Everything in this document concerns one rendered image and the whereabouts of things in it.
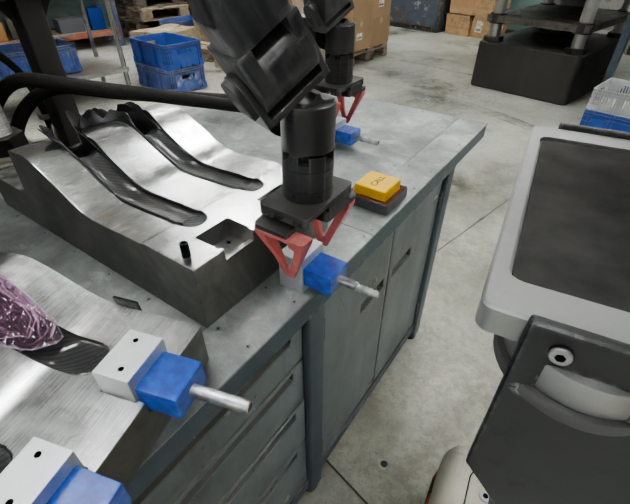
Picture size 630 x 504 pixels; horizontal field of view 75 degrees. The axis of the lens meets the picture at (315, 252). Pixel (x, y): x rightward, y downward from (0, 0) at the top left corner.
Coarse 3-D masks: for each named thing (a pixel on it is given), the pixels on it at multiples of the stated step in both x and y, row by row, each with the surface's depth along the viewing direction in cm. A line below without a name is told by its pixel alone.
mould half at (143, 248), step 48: (48, 144) 59; (144, 144) 64; (192, 144) 68; (0, 192) 70; (48, 192) 57; (96, 192) 56; (192, 192) 58; (240, 192) 57; (96, 240) 55; (144, 240) 48; (192, 240) 48; (144, 288) 54; (192, 288) 46; (240, 288) 52
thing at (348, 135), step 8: (336, 120) 89; (344, 120) 90; (336, 128) 89; (344, 128) 89; (352, 128) 89; (360, 128) 89; (336, 136) 89; (344, 136) 88; (352, 136) 87; (360, 136) 88; (336, 144) 91; (344, 144) 89; (352, 144) 89; (376, 144) 86
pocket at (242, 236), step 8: (216, 224) 50; (224, 224) 52; (232, 224) 52; (240, 224) 51; (208, 232) 50; (216, 232) 51; (224, 232) 52; (232, 232) 53; (240, 232) 52; (248, 232) 51; (208, 240) 50; (216, 240) 52; (224, 240) 52; (232, 240) 52; (240, 240) 52; (248, 240) 50; (224, 248) 51; (232, 248) 51; (240, 248) 49
